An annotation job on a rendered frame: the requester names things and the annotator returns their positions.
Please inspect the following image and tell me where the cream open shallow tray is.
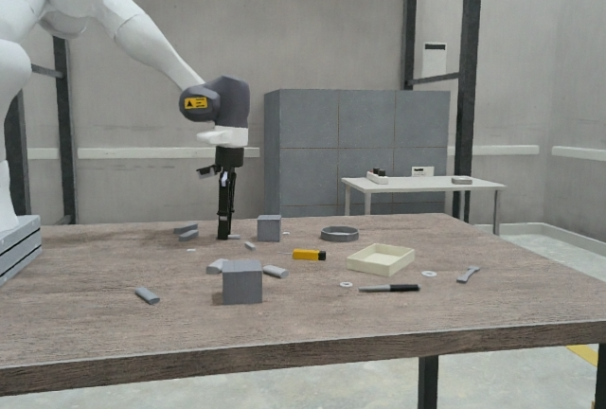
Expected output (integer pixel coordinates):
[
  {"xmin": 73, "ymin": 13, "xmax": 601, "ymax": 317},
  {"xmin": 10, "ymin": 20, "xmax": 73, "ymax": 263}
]
[{"xmin": 347, "ymin": 243, "xmax": 415, "ymax": 277}]

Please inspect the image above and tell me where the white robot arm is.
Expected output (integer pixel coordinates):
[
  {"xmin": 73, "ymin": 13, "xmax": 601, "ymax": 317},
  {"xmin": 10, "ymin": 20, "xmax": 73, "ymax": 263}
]
[{"xmin": 0, "ymin": 0, "xmax": 250, "ymax": 232}]

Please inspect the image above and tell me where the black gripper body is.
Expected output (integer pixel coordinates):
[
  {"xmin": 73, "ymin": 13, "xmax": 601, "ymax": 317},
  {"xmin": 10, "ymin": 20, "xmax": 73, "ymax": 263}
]
[{"xmin": 215, "ymin": 146, "xmax": 244, "ymax": 187}]

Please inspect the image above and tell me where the grey round shallow dish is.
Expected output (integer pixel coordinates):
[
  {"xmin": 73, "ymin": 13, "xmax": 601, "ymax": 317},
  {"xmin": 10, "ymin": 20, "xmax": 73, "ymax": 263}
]
[{"xmin": 321, "ymin": 225, "xmax": 360, "ymax": 242}]

